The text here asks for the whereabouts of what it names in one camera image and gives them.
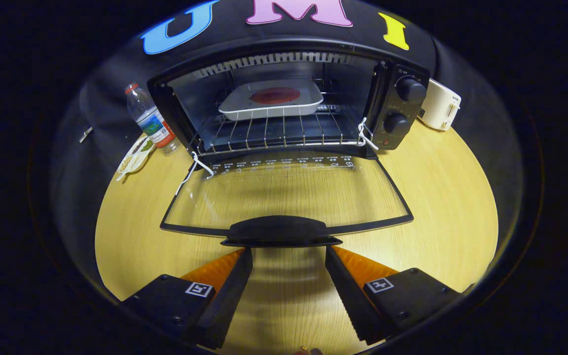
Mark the white divided condiment dish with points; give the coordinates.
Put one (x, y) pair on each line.
(133, 158)

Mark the pink ham slice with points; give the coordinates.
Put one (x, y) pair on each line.
(275, 95)

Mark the clear plastic water bottle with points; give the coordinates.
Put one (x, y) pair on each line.
(153, 123)

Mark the cream pop-up toaster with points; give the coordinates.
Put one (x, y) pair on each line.
(439, 106)

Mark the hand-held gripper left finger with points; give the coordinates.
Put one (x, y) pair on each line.
(227, 296)

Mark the white square plate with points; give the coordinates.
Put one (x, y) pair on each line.
(244, 106)

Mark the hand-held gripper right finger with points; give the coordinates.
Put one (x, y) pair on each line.
(348, 296)

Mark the black toaster oven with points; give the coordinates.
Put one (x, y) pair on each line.
(402, 118)

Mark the white clip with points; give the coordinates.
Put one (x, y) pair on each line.
(86, 134)

